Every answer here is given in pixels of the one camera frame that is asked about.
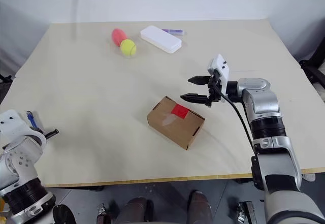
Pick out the dark rounded shape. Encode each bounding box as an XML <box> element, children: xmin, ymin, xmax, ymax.
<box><xmin>119</xmin><ymin>197</ymin><xmax>154</xmax><ymax>224</ymax></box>
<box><xmin>187</xmin><ymin>190</ymin><xmax>214</xmax><ymax>224</ymax></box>

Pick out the brown cardboard box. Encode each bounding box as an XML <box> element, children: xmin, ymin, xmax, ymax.
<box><xmin>146</xmin><ymin>95</ymin><xmax>206</xmax><ymax>151</ymax></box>

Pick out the black round disc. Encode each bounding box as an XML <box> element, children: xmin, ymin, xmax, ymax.
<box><xmin>52</xmin><ymin>204</ymin><xmax>77</xmax><ymax>224</ymax></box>

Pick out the metal clamp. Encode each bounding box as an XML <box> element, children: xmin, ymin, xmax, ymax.
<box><xmin>97</xmin><ymin>203</ymin><xmax>113</xmax><ymax>224</ymax></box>
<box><xmin>237</xmin><ymin>201</ymin><xmax>256</xmax><ymax>224</ymax></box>

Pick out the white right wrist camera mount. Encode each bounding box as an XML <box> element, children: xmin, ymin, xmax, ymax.
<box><xmin>207</xmin><ymin>54</ymin><xmax>231</xmax><ymax>94</ymax></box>

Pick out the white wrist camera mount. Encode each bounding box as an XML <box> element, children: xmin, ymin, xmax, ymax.
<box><xmin>207</xmin><ymin>54</ymin><xmax>231</xmax><ymax>94</ymax></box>
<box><xmin>0</xmin><ymin>109</ymin><xmax>48</xmax><ymax>146</ymax></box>

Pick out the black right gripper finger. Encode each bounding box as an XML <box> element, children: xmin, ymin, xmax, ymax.
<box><xmin>187</xmin><ymin>75</ymin><xmax>210</xmax><ymax>85</ymax></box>
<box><xmin>180</xmin><ymin>93</ymin><xmax>210</xmax><ymax>105</ymax></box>

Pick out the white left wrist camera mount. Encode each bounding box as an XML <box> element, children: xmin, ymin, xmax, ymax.
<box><xmin>0</xmin><ymin>109</ymin><xmax>48</xmax><ymax>146</ymax></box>

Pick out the clear tape piece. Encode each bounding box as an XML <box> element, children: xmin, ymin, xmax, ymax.
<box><xmin>162</xmin><ymin>113</ymin><xmax>179</xmax><ymax>127</ymax></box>

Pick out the white rectangular case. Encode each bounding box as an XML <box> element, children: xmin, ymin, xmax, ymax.
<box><xmin>140</xmin><ymin>25</ymin><xmax>183</xmax><ymax>55</ymax></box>

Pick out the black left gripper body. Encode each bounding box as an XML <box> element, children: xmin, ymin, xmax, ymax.
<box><xmin>32</xmin><ymin>125</ymin><xmax>48</xmax><ymax>137</ymax></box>

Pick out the red tape piece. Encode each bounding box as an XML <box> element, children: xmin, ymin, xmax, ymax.
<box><xmin>170</xmin><ymin>104</ymin><xmax>189</xmax><ymax>120</ymax></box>

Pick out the red oval ball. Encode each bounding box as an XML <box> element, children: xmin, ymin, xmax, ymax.
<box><xmin>111</xmin><ymin>28</ymin><xmax>128</xmax><ymax>48</ymax></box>

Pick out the black chair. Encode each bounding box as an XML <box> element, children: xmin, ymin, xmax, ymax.
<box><xmin>299</xmin><ymin>48</ymin><xmax>325</xmax><ymax>85</ymax></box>

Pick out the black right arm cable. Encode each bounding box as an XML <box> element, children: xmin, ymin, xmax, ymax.
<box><xmin>213</xmin><ymin>80</ymin><xmax>256</xmax><ymax>153</ymax></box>

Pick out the purple marker pen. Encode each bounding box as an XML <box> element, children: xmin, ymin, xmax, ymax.
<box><xmin>161</xmin><ymin>28</ymin><xmax>188</xmax><ymax>37</ymax></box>

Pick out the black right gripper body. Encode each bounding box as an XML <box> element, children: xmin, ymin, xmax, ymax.
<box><xmin>206</xmin><ymin>71</ymin><xmax>224</xmax><ymax>108</ymax></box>

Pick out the yellow tennis ball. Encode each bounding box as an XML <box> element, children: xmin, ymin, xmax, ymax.
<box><xmin>120</xmin><ymin>39</ymin><xmax>138</xmax><ymax>58</ymax></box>

